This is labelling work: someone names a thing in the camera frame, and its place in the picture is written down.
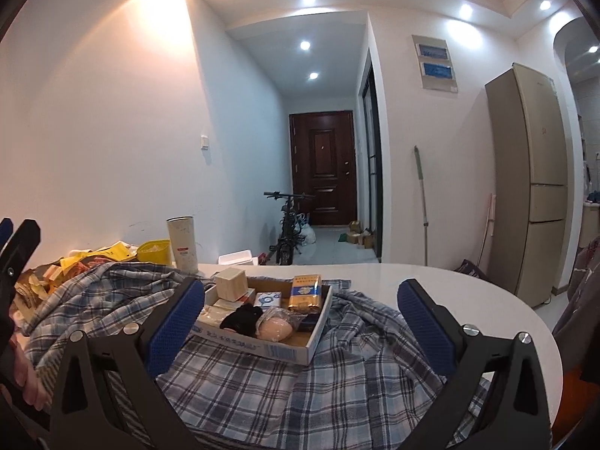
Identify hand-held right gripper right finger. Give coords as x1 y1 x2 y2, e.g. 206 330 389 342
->
396 278 552 450

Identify light wooden cube box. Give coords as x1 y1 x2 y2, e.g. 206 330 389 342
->
215 267 249 301

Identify pink broom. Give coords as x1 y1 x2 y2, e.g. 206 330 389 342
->
477 192 496 269

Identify cardboard boxes on floor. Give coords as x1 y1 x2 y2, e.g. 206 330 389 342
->
338 220 377 249

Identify white cylindrical container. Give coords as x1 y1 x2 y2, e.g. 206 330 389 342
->
167 216 200 276

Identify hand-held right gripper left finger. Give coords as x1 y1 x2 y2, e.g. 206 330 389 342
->
48 276 206 450

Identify chair with draped clothing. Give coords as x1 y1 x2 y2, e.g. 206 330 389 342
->
552 235 600 386

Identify black knit glove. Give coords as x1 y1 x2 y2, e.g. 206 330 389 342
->
219 303 264 337

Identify beige refrigerator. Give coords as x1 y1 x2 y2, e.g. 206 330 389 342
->
484 62 571 309

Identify plastic bag with beige item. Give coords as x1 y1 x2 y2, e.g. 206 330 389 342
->
256 306 302 343

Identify dark bag on floor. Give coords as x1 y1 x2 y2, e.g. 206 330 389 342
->
453 258 489 278

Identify pile of small packets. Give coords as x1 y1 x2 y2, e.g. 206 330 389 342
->
13 264 67 311

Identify yellow basket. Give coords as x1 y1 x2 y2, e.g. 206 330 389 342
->
136 239 172 264

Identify dark red door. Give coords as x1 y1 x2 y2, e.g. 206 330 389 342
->
289 110 357 227

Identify person's left hand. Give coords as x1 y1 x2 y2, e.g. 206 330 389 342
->
13 341 53 410

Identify electrical panel box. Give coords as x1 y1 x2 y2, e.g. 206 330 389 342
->
412 34 459 94

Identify gold box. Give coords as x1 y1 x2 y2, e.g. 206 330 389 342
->
288 275 326 314

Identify white foam box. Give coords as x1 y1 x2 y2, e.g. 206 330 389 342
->
217 252 260 267

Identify blue and white small box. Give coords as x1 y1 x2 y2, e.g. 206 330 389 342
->
255 291 283 311

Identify black framed glass door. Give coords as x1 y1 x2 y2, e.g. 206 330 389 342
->
360 62 384 260

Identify shallow cardboard box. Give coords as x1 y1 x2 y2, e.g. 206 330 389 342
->
189 276 335 366

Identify mop with metal handle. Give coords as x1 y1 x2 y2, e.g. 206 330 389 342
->
413 145 431 266

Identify black bicycle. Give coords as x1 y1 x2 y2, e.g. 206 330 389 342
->
263 190 317 266

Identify blue plaid blanket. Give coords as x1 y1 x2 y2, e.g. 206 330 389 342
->
22 262 489 450

